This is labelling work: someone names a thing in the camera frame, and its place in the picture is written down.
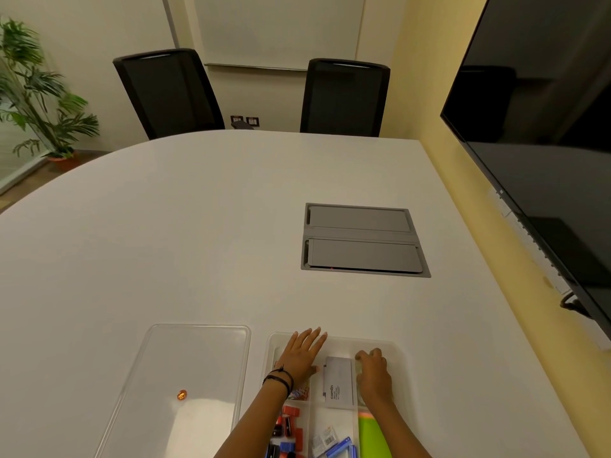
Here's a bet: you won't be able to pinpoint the person's right hand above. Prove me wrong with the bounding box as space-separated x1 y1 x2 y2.
354 347 395 407

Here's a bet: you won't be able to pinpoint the person's left hand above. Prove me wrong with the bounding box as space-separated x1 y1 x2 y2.
275 327 329 386

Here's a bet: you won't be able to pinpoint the person's right forearm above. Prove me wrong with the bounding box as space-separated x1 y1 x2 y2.
365 398 434 458

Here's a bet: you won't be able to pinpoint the person's left forearm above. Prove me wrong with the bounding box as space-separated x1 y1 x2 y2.
213 380 293 458

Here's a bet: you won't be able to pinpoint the grey flat stationery box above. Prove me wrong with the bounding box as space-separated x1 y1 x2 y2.
323 356 358 409

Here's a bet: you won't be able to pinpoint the clear plastic organizer tray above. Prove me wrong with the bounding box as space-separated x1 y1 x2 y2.
261 331 417 458

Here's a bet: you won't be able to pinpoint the white barcode eraser packet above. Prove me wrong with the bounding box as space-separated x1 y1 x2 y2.
312 427 339 455

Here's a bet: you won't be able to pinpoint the blue white stapler pin box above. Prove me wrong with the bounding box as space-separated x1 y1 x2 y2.
325 437 358 458

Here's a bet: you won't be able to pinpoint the green sticky note pad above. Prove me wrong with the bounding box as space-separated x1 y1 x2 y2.
358 417 393 458

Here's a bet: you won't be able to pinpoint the clear plastic tray lid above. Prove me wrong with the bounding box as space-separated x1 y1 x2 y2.
95 323 252 458

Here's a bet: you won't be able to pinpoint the black mesh office chair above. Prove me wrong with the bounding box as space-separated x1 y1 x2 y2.
113 48 226 141
299 58 391 138

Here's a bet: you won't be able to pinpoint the green potted palm plant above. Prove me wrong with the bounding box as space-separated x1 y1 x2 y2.
0 16 101 159

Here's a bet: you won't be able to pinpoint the black cord wristbands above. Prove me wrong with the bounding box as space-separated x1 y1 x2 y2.
262 365 294 399

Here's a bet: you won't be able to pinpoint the grey table cable hatch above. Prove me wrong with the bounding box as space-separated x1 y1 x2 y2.
301 202 432 278

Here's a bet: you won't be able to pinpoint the black television cable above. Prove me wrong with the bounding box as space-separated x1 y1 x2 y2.
559 292 593 321

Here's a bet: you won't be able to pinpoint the large black wall television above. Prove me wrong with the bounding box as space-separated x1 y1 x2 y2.
439 0 611 340

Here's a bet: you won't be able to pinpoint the white wall whiteboard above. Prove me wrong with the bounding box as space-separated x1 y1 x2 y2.
162 0 369 72

